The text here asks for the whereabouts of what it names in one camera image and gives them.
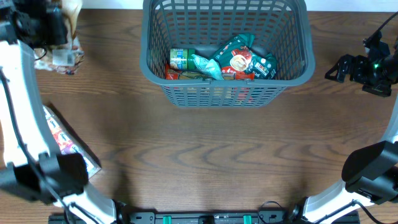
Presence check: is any beige mushroom snack pouch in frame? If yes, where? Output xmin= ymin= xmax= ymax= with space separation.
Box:
xmin=34 ymin=0 xmax=85 ymax=75

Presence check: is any green red coffee sachet bag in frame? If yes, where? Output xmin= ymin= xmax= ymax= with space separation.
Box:
xmin=210 ymin=34 xmax=277 ymax=80

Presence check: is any blue Kleenex tissue multipack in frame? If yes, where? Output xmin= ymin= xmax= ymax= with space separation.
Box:
xmin=43 ymin=105 xmax=101 ymax=178

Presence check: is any mint toilet tissue wipes pack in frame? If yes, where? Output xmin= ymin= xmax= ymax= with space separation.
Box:
xmin=193 ymin=54 xmax=224 ymax=80

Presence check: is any orange spaghetti packet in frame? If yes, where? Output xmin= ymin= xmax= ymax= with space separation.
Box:
xmin=165 ymin=64 xmax=255 ymax=80

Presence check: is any green lidded spice jar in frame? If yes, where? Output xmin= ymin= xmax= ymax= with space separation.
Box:
xmin=169 ymin=49 xmax=196 ymax=70

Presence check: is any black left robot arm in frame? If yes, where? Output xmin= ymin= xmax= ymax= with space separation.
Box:
xmin=1 ymin=1 xmax=130 ymax=223

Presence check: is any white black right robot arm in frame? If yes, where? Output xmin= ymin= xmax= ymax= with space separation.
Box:
xmin=290 ymin=30 xmax=397 ymax=223

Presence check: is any grey plastic slotted basket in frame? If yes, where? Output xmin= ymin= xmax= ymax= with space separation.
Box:
xmin=140 ymin=0 xmax=315 ymax=108

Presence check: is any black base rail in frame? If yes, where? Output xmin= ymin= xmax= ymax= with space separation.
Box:
xmin=48 ymin=210 xmax=361 ymax=224

